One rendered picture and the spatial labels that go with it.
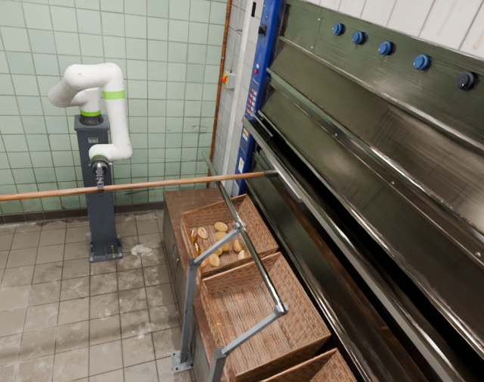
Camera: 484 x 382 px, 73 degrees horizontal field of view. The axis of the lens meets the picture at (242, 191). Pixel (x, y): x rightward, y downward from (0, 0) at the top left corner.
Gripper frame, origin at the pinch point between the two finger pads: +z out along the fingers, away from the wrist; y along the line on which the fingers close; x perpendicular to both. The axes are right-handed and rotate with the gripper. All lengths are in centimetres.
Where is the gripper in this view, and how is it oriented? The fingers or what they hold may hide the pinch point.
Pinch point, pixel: (100, 189)
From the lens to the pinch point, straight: 179.7
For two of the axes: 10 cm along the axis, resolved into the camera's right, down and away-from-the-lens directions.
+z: 3.4, 5.9, -7.4
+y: -1.6, 8.1, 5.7
